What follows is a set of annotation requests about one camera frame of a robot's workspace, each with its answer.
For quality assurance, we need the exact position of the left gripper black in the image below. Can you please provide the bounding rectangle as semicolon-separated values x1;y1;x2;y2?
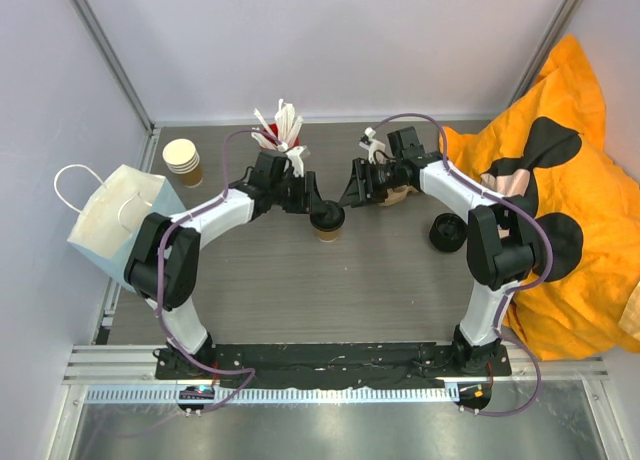
270;172;325;215

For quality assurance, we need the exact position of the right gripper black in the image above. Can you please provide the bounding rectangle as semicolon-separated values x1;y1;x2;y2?
338;158;402;209

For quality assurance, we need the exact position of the light blue paper bag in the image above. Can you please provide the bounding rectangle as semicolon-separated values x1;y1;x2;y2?
64;165;186;292

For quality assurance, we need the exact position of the brown paper coffee cup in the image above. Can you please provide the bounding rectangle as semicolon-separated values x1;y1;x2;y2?
162;138;203;188
314;227;341;243

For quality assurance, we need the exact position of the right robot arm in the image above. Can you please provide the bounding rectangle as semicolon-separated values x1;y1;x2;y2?
339;127;550;375

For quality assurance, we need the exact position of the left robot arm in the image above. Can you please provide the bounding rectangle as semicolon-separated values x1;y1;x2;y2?
124;150;345;379

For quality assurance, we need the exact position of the brown pulp cup carrier stack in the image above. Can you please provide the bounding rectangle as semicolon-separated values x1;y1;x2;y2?
379;186;418;207

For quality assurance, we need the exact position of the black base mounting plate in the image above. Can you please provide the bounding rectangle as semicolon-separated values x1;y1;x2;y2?
154;340;512;390

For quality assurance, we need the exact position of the orange cartoon pillow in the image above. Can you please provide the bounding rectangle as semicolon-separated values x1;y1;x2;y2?
439;35;639;361

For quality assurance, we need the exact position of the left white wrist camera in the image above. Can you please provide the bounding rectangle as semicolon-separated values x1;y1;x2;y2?
285;146;310;178

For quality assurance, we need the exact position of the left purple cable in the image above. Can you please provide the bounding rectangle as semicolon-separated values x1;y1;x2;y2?
155;128;281;414

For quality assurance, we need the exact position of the white slotted cable duct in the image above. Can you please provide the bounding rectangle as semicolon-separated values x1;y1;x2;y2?
85;383;459;405

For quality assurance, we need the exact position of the right aluminium frame post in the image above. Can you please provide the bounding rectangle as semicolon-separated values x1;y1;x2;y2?
508;0;584;105

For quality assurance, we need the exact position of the aluminium frame post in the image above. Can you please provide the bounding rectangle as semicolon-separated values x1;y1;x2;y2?
508;0;584;105
70;0;154;134

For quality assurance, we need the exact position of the left aluminium frame post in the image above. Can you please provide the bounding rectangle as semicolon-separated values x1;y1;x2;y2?
70;0;154;134

